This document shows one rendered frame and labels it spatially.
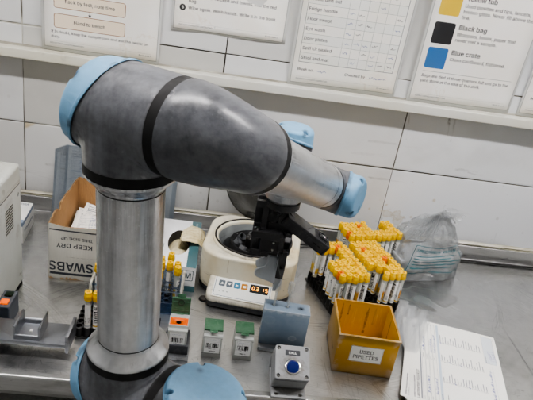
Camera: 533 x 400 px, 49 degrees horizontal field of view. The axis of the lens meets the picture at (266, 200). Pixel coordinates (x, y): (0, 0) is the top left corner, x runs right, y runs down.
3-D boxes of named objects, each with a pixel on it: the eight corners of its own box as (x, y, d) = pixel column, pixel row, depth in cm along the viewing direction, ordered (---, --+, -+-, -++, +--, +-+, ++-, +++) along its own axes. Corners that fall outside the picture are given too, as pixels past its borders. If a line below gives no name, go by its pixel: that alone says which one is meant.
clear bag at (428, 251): (393, 285, 161) (409, 225, 154) (364, 252, 176) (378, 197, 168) (469, 280, 170) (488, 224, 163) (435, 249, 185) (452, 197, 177)
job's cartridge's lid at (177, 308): (173, 294, 121) (173, 292, 121) (170, 313, 122) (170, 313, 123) (191, 295, 121) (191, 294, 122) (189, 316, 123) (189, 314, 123)
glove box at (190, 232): (151, 287, 143) (153, 254, 139) (162, 240, 164) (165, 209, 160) (201, 293, 144) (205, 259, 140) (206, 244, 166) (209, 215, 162)
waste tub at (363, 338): (329, 371, 125) (339, 333, 121) (325, 332, 137) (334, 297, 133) (391, 379, 126) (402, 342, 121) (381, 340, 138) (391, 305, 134)
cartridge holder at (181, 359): (160, 363, 119) (162, 349, 118) (165, 336, 127) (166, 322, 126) (186, 366, 120) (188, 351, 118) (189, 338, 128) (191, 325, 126)
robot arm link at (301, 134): (266, 125, 108) (287, 116, 115) (258, 178, 112) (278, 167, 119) (304, 136, 105) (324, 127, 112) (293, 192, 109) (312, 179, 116)
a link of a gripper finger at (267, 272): (251, 286, 125) (258, 248, 121) (278, 290, 125) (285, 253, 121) (250, 294, 122) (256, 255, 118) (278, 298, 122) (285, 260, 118)
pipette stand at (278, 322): (257, 350, 128) (263, 313, 123) (258, 330, 134) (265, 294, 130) (301, 357, 128) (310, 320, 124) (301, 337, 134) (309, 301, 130)
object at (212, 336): (201, 356, 123) (204, 331, 120) (201, 342, 127) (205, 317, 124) (220, 358, 123) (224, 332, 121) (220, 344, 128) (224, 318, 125)
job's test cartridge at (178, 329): (165, 351, 121) (168, 327, 118) (168, 336, 125) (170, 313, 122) (185, 353, 121) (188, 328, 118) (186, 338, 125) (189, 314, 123)
